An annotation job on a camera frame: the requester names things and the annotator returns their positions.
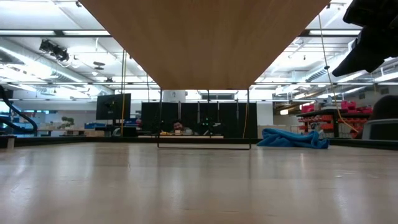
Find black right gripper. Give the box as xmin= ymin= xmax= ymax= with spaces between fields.
xmin=331 ymin=26 xmax=398 ymax=78

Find wooden shelf with black legs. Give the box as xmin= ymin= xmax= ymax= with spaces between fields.
xmin=79 ymin=0 xmax=330 ymax=151

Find person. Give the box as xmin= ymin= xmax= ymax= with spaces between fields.
xmin=354 ymin=94 xmax=398 ymax=140
xmin=172 ymin=119 xmax=194 ymax=136

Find rack with red bins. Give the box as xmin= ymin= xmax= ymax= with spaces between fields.
xmin=296 ymin=100 xmax=373 ymax=139

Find grey office chair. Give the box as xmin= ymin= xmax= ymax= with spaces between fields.
xmin=361 ymin=118 xmax=398 ymax=141

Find blue cloth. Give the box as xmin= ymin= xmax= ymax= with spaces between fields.
xmin=256 ymin=128 xmax=330 ymax=150

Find black robot with green light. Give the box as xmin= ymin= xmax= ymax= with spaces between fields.
xmin=198 ymin=116 xmax=223 ymax=137

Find light wooden table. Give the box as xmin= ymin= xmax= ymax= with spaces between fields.
xmin=137 ymin=134 xmax=224 ymax=140

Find black computer monitor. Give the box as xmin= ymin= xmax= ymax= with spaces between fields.
xmin=95 ymin=93 xmax=132 ymax=121

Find blue storage box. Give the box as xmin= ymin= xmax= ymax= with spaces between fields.
xmin=84 ymin=122 xmax=107 ymax=130

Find potted green plant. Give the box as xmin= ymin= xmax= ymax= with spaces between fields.
xmin=60 ymin=116 xmax=76 ymax=130

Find yellow hanging cable with knot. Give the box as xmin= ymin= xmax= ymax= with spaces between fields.
xmin=317 ymin=13 xmax=363 ymax=136

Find orange hanging cable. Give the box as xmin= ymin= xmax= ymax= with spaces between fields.
xmin=242 ymin=102 xmax=250 ymax=139

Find black partition wall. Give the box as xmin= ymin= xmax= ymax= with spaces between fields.
xmin=141 ymin=101 xmax=259 ymax=139

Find thin yellow hanging cable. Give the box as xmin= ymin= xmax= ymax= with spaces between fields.
xmin=120 ymin=49 xmax=126 ymax=138

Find black ceiling camera mount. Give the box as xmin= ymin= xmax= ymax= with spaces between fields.
xmin=39 ymin=39 xmax=70 ymax=62

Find black metal table frame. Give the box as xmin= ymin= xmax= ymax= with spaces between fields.
xmin=0 ymin=135 xmax=398 ymax=151

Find black cable loop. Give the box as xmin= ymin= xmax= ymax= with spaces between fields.
xmin=0 ymin=84 xmax=39 ymax=136

